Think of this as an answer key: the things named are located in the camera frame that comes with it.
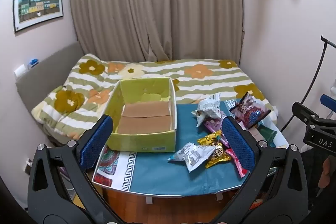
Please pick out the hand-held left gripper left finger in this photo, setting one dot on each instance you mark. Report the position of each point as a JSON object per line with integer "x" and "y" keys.
{"x": 97, "y": 142}

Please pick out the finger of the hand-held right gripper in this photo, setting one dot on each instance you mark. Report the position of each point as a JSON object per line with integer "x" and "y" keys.
{"x": 304, "y": 111}

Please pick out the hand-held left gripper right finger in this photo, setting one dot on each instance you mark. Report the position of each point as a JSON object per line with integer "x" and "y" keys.
{"x": 237, "y": 142}

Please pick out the pink snack packet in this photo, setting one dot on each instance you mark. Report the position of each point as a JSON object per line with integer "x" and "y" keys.
{"x": 233, "y": 161}

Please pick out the purple snack packet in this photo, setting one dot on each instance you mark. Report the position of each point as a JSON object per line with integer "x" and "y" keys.
{"x": 214, "y": 125}

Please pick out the maroon snack packet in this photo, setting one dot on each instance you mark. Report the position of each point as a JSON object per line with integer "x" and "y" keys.
{"x": 249, "y": 112}

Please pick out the green cardboard box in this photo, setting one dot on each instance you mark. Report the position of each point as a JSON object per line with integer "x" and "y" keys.
{"x": 141, "y": 141}

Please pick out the person's right hand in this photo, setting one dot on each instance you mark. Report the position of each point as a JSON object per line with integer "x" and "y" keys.
{"x": 325, "y": 170}

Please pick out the gold snack packet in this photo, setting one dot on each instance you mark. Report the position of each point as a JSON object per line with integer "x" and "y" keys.
{"x": 218, "y": 155}
{"x": 210, "y": 138}

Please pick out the blue plastic object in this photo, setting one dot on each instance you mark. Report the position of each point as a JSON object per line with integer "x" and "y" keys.
{"x": 328, "y": 103}

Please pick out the dark green small box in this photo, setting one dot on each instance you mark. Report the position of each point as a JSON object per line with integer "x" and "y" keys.
{"x": 267, "y": 133}

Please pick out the white silver snack packet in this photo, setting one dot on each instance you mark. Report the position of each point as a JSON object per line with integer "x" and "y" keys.
{"x": 191, "y": 155}
{"x": 208, "y": 108}

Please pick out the blue patterned tablecloth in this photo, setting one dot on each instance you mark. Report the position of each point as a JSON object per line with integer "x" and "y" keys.
{"x": 157, "y": 174}

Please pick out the floral striped blanket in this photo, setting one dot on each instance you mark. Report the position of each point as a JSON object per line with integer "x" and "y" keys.
{"x": 210, "y": 77}

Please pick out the grey bed headboard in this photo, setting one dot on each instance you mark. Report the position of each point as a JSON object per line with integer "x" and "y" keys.
{"x": 52, "y": 66}

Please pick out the blue and white small object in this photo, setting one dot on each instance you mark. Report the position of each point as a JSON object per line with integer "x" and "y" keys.
{"x": 32, "y": 63}

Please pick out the beige curtain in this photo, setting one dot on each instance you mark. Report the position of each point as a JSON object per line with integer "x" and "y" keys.
{"x": 157, "y": 3}

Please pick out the white wall socket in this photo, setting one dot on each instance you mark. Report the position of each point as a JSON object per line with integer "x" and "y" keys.
{"x": 27, "y": 165}

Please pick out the white wall switch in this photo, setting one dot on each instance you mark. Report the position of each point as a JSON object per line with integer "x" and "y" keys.
{"x": 20, "y": 71}

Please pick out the framed houses wall picture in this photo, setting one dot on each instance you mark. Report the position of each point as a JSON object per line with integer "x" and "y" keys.
{"x": 38, "y": 5}

